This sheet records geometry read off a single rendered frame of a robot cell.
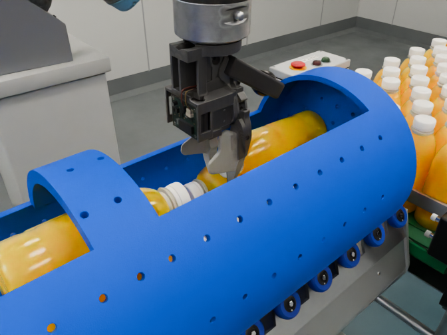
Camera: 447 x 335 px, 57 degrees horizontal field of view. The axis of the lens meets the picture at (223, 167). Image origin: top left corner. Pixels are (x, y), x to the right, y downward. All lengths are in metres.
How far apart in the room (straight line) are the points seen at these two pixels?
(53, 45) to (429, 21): 4.60
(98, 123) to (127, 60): 2.46
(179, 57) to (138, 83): 3.24
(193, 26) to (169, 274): 0.26
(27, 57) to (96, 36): 2.39
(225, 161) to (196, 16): 0.20
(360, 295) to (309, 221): 0.34
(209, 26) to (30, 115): 0.75
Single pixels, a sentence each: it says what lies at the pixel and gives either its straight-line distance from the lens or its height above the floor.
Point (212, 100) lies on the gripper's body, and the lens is 0.50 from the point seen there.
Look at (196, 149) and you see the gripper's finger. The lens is 0.61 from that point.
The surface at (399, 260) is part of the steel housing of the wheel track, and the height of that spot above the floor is 0.87.
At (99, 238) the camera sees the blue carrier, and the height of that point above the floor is 1.22.
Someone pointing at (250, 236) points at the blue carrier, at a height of 1.17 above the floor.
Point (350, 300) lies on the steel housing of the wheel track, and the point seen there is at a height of 0.87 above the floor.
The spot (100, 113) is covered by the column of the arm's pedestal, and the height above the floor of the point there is 0.94.
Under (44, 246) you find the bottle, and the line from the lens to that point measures 0.42.
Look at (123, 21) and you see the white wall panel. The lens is 3.56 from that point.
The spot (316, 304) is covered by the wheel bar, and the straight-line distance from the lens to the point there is 0.69.
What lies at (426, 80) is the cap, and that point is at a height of 1.11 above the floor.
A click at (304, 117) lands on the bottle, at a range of 0.70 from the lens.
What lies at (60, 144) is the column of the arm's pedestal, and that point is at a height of 0.89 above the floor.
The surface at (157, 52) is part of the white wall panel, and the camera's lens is 3.77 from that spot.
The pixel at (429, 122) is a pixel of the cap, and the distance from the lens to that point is 0.85.
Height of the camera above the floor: 1.46
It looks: 34 degrees down
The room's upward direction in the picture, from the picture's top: straight up
